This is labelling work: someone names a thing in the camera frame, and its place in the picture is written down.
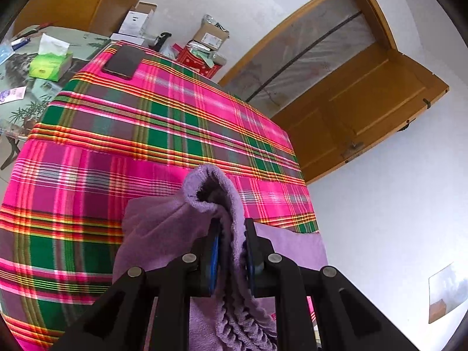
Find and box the white tube package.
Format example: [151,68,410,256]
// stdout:
[0,86,27,105]

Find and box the wooden wardrobe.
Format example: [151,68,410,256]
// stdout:
[13,0,139,36]

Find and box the wooden door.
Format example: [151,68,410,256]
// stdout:
[273,44,449,183]

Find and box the pink plaid bed sheet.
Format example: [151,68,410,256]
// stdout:
[1,45,318,350]

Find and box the patterned side table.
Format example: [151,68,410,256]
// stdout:
[1,26,111,170]

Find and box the black smartphone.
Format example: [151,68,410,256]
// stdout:
[102,44,146,80]

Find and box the brown cardboard box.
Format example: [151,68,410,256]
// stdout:
[193,14,230,51]

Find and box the purple fleece garment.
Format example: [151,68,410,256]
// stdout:
[111,164,329,351]

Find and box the black spray bottle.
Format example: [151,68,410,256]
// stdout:
[152,32,172,51]

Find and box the white cardboard box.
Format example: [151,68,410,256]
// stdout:
[118,2,157,37]

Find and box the green tissue pack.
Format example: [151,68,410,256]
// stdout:
[29,33,73,82]

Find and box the grey door curtain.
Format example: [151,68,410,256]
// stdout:
[224,0,376,117]

